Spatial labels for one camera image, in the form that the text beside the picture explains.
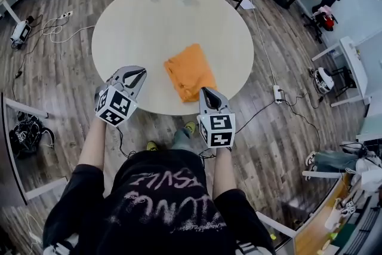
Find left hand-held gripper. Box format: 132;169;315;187
94;65;148;128

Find pink and red clothing bundle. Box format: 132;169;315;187
318;5;335;32

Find light wooden desk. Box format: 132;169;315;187
294;171;359;255

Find black harness gear bundle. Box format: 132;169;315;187
8;112;56;159

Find black stool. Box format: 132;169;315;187
331;66;358;99

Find person's black printed t-shirt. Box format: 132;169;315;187
42;149;275;255

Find orange children's sweatshirt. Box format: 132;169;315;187
163;43;218;103

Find white and black helmet device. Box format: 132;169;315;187
313;66;335;94

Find person's left forearm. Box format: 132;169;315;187
76;119;107;171

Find person's grey jeans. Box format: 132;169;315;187
171;127;193;152

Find white portable power box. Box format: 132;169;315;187
10;20;32;45

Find person's right forearm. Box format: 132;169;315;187
212;146;238;198

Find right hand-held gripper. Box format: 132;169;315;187
196;87;237;149

